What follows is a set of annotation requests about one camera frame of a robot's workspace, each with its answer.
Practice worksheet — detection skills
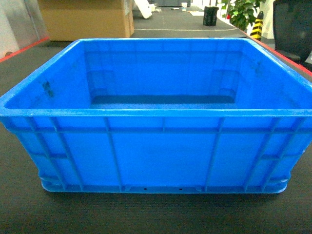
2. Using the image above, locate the white object on floor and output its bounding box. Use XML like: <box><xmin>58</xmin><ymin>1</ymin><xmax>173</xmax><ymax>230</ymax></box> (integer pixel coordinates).
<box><xmin>134</xmin><ymin>0</ymin><xmax>156</xmax><ymax>19</ymax></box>

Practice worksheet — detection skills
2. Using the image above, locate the green potted plant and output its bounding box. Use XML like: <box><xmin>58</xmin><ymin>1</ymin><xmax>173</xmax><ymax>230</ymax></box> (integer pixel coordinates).
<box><xmin>219</xmin><ymin>0</ymin><xmax>266</xmax><ymax>31</ymax></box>

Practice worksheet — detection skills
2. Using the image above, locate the large blue plastic crate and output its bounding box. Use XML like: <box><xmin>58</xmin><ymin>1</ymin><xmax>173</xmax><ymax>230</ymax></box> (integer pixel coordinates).
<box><xmin>0</xmin><ymin>39</ymin><xmax>312</xmax><ymax>194</ymax></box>

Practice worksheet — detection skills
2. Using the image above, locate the black office chair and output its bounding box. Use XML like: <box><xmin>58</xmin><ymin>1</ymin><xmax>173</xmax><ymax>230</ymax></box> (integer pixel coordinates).
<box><xmin>273</xmin><ymin>0</ymin><xmax>312</xmax><ymax>64</ymax></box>

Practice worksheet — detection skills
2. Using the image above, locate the black floor bin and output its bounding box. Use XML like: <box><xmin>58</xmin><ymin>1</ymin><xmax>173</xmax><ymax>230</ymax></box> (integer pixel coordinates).
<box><xmin>203</xmin><ymin>6</ymin><xmax>219</xmax><ymax>26</ymax></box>

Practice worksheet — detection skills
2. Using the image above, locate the brown cardboard box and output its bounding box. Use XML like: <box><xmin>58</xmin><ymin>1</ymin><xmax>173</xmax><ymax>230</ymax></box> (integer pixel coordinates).
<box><xmin>38</xmin><ymin>0</ymin><xmax>134</xmax><ymax>41</ymax></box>

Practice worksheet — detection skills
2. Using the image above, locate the yellow black striped bollard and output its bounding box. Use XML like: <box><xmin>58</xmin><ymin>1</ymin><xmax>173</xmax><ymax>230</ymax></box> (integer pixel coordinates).
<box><xmin>250</xmin><ymin>11</ymin><xmax>264</xmax><ymax>41</ymax></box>

